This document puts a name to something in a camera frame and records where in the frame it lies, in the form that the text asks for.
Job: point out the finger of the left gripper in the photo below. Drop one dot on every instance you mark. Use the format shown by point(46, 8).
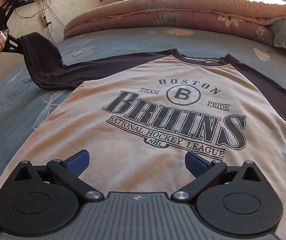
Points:
point(11, 45)
point(8, 8)

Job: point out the cream and black Bruins shirt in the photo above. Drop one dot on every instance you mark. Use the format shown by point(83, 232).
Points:
point(138, 115)

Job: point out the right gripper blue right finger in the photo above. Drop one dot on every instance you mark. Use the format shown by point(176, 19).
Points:
point(207, 174)

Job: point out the blue floral bed sheet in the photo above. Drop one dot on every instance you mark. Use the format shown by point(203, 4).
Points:
point(24, 106)

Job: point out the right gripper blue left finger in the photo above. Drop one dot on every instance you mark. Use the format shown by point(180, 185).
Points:
point(66, 173)

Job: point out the pink floral folded quilt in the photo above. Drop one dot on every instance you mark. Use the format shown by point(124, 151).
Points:
point(249, 19)

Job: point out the white wall power strip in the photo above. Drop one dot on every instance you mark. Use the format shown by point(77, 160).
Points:
point(44, 20)

